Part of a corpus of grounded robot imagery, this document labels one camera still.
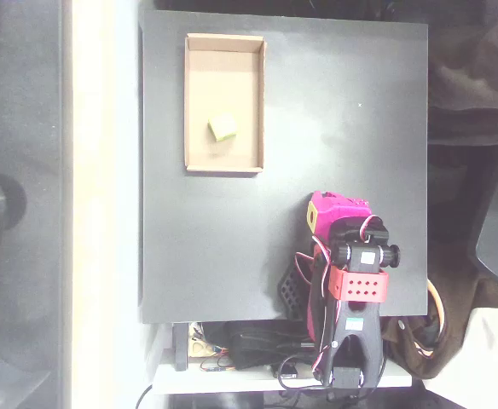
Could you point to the green cube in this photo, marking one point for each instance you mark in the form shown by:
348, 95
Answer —
223, 127

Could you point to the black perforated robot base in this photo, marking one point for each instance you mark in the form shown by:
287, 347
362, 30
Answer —
291, 294

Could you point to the cardboard box tray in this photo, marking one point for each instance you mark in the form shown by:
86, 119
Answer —
223, 76

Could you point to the small black connector box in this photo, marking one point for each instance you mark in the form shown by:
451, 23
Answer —
289, 371

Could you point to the beige controller board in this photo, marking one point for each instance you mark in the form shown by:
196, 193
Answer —
198, 347

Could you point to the white shelf board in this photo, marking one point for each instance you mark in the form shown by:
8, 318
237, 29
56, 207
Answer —
215, 381

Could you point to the brown blanket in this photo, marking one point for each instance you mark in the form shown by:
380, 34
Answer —
479, 64

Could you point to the white cloth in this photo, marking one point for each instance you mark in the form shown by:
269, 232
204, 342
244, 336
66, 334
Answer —
496, 362

